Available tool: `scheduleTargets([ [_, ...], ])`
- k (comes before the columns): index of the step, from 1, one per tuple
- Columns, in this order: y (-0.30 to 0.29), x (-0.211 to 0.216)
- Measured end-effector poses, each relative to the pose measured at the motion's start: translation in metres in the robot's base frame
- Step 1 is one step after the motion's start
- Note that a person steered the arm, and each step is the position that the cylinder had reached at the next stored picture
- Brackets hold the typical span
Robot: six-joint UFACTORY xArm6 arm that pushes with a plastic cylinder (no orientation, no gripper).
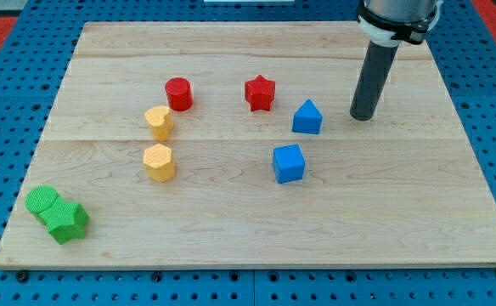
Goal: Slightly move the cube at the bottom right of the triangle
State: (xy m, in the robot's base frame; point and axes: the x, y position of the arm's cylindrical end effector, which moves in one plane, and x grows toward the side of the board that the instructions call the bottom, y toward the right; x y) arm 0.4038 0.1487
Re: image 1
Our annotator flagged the yellow hexagon block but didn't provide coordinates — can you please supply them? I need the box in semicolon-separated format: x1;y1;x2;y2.
143;144;176;183

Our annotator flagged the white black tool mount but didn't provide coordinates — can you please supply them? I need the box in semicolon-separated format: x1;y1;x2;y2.
357;0;442;48

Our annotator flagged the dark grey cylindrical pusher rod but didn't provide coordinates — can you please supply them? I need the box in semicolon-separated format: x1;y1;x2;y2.
350;41;398;121

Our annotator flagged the green cylinder block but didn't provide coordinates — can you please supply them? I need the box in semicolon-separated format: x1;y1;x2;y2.
25;185;59;225

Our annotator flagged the green star block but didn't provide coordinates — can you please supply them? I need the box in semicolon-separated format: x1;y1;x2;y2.
39;197;89;245

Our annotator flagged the yellow heart block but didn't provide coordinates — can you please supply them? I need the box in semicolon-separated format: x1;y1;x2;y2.
144;105;174;141

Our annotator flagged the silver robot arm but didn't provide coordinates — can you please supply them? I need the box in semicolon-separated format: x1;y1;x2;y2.
350;0;442;121

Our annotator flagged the blue cube block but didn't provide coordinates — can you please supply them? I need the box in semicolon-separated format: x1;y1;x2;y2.
273;144;306;184

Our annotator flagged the wooden board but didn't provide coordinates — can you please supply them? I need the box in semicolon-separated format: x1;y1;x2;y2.
0;22;496;270

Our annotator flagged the blue triangle block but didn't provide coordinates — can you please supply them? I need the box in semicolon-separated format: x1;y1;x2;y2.
291;99;323;134

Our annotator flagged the red cylinder block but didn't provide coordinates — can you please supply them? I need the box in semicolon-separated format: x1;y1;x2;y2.
165;77;193;111

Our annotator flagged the red star block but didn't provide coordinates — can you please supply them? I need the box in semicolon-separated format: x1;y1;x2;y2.
245;75;276;111

